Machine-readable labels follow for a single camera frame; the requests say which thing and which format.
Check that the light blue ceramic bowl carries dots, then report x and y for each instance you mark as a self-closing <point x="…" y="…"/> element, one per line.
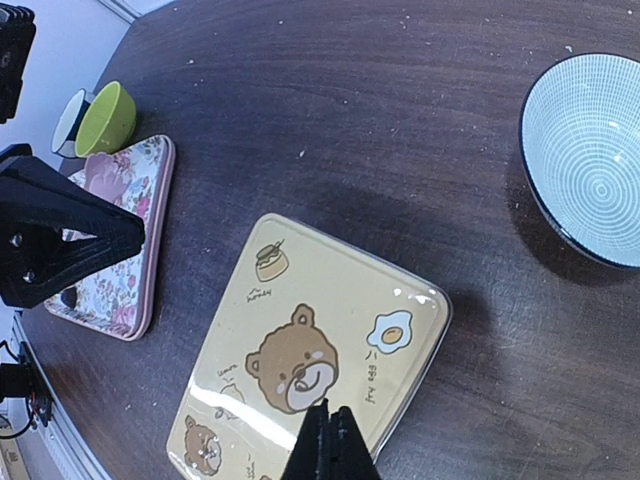
<point x="579" y="140"/>

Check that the lime green plastic bowl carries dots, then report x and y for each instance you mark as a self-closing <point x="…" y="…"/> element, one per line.
<point x="108" y="123"/>

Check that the dark rose chocolate lower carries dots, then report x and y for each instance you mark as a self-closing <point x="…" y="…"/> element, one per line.
<point x="69" y="298"/>

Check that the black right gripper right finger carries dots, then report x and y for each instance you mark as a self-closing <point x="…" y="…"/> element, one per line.
<point x="349" y="458"/>

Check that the front aluminium frame rail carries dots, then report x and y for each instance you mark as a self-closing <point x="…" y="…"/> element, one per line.
<point x="63" y="443"/>

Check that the cardboard boxes in background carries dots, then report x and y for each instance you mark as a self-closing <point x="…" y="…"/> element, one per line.
<point x="12" y="464"/>

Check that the pink floral serving tray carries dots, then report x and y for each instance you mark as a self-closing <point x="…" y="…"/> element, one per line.
<point x="118" y="299"/>

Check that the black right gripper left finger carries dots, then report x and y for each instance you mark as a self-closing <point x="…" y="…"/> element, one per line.
<point x="310" y="457"/>

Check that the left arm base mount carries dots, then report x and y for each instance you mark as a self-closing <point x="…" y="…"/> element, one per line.
<point x="22" y="379"/>

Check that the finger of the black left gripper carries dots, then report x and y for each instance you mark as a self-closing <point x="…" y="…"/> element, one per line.
<point x="34" y="193"/>
<point x="38" y="267"/>

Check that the bear print tin lid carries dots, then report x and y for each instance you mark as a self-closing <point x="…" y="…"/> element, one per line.
<point x="306" y="319"/>

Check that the white round cup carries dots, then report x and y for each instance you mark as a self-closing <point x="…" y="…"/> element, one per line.
<point x="66" y="131"/>

